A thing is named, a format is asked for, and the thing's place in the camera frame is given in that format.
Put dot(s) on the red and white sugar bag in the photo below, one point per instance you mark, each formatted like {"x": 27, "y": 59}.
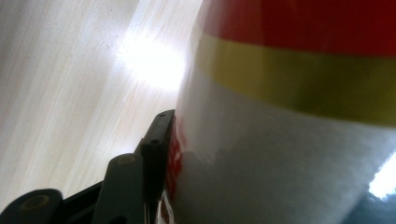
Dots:
{"x": 280, "y": 155}

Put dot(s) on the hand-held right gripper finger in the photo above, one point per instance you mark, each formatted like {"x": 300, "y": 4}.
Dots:
{"x": 158, "y": 146}

